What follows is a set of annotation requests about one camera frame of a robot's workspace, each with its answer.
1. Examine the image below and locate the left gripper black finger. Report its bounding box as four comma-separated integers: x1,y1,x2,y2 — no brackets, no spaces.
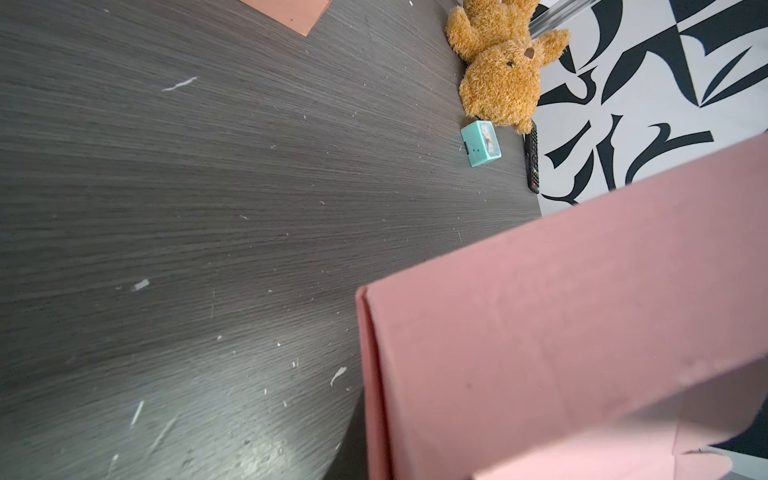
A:
323,391,369,480

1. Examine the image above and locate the pink cardboard box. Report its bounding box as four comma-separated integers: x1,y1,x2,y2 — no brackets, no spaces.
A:
357,135,767,479

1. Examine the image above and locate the orange cardboard box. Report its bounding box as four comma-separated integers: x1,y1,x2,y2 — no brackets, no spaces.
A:
241,0,331,37

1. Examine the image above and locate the small teal alarm clock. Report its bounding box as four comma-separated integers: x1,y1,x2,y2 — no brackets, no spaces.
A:
460,120,502,167

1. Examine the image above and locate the black remote control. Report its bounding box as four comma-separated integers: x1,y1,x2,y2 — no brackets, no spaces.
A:
523,123,540,194

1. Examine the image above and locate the brown teddy bear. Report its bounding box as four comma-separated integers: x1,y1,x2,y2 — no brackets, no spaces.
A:
445,0,571,134

